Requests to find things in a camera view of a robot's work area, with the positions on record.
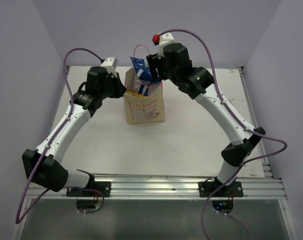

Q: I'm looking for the blue chips bag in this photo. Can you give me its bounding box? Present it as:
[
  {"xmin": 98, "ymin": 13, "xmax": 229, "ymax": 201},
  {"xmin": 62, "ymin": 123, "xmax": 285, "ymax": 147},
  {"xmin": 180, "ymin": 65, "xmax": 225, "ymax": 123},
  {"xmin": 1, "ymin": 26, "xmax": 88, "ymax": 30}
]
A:
[{"xmin": 130, "ymin": 57, "xmax": 152, "ymax": 97}]

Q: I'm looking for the beige Cakes paper bag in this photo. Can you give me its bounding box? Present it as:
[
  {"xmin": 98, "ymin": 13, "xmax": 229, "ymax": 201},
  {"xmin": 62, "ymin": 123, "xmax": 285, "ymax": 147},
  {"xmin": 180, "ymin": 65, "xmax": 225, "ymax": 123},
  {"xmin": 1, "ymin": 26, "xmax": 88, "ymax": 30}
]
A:
[{"xmin": 123, "ymin": 44, "xmax": 166, "ymax": 125}]

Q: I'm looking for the Fox's fruit candy bag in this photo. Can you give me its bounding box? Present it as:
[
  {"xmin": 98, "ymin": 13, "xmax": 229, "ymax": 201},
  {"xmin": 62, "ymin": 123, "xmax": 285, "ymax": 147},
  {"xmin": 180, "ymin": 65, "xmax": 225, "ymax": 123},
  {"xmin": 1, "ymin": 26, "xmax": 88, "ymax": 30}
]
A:
[{"xmin": 125, "ymin": 91, "xmax": 145, "ymax": 98}]

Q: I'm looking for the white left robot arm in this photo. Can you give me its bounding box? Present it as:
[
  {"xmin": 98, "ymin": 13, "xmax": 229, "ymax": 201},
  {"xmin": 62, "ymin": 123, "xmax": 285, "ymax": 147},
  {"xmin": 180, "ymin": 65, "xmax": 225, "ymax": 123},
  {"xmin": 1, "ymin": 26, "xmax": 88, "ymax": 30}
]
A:
[{"xmin": 22, "ymin": 65, "xmax": 126, "ymax": 197}]

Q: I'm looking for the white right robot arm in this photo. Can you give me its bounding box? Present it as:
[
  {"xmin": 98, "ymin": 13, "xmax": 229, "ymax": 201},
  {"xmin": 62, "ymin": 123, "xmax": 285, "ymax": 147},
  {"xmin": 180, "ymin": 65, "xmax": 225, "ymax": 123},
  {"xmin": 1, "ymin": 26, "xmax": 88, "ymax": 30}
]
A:
[{"xmin": 146, "ymin": 43, "xmax": 266, "ymax": 197}]

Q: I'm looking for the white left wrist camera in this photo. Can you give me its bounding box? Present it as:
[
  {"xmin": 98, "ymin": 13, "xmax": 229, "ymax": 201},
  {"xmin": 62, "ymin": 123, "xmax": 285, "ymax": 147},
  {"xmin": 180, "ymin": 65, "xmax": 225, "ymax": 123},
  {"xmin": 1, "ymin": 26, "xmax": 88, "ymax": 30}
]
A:
[{"xmin": 100, "ymin": 57, "xmax": 118, "ymax": 77}]

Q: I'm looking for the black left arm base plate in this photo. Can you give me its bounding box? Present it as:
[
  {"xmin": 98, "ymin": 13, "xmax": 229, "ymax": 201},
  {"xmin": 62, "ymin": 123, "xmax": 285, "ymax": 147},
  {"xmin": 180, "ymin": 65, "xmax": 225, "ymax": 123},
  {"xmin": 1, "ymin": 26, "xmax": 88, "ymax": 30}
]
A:
[{"xmin": 66, "ymin": 181, "xmax": 112, "ymax": 198}]

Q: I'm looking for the aluminium table edge rail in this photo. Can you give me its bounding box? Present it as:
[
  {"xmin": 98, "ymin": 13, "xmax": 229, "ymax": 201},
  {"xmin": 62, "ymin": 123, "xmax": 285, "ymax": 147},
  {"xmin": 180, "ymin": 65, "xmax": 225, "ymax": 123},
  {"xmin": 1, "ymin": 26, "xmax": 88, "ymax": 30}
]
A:
[{"xmin": 23, "ymin": 172, "xmax": 287, "ymax": 201}]

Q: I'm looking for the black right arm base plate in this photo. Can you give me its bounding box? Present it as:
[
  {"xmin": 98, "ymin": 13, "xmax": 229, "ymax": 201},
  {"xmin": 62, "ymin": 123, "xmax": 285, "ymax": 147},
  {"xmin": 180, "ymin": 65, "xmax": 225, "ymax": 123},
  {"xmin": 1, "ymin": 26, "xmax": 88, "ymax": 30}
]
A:
[{"xmin": 198, "ymin": 178, "xmax": 244, "ymax": 198}]

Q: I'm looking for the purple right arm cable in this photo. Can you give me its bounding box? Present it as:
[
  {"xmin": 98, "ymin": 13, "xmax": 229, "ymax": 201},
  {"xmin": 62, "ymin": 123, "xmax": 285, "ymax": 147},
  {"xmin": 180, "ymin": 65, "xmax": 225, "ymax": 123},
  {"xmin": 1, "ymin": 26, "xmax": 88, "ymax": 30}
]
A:
[{"xmin": 158, "ymin": 29, "xmax": 288, "ymax": 240}]

